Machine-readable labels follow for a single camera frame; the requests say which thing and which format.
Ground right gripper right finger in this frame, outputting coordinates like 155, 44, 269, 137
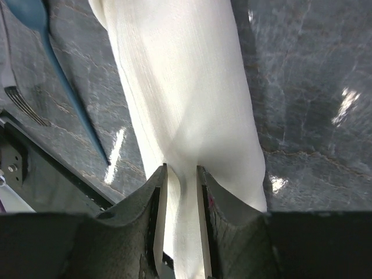
197, 167, 371, 278

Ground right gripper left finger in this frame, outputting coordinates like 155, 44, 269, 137
1, 165, 167, 278

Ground white cloth napkin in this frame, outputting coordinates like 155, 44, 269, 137
90, 1, 267, 278

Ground silver metal fork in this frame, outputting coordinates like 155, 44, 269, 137
1, 7, 50, 127

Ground blue plastic spoon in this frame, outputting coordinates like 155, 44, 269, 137
5, 0, 110, 166

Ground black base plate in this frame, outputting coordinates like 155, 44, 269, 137
1, 110, 115, 216

